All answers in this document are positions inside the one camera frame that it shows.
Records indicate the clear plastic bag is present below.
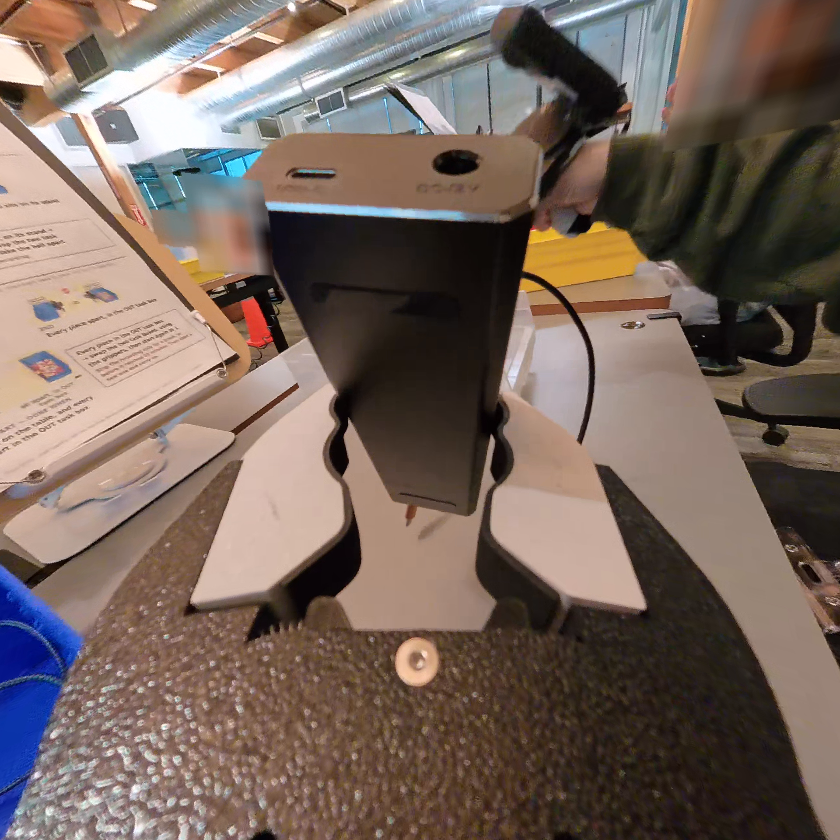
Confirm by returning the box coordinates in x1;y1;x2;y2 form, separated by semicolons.
646;261;724;327

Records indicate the black wall speaker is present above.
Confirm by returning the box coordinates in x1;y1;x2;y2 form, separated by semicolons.
94;107;140;147

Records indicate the clear badge holder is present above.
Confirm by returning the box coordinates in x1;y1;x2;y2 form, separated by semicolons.
776;525;840;634

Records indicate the printed instruction sheet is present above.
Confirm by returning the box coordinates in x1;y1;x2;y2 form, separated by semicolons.
0;98;240;488

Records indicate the silver ventilation duct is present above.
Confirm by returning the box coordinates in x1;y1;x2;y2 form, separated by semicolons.
45;0;306;114
189;0;657;133

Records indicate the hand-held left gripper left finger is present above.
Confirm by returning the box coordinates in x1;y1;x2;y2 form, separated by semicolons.
189;386;363;624

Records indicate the black office chair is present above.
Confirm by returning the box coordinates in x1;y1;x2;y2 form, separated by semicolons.
742;373;840;448
694;298;819;376

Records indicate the orange traffic cone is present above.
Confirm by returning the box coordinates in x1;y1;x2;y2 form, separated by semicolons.
238;297;274;350

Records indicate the black cable with copper plug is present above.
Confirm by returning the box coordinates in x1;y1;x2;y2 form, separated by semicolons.
521;271;596;445

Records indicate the yellow block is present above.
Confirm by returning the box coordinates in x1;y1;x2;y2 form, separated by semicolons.
524;222;643;294

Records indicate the person's right hand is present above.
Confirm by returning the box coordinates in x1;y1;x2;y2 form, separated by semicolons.
533;140;616;234

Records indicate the person's right forearm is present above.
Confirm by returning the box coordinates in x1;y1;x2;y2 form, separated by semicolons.
592;123;840;317

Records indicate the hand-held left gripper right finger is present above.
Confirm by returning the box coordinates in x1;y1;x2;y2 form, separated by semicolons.
474;391;648;632

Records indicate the blue plastic bin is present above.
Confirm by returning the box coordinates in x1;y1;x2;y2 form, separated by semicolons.
0;563;84;816

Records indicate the black multi-port hub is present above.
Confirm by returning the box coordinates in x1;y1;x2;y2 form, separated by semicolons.
246;131;546;519

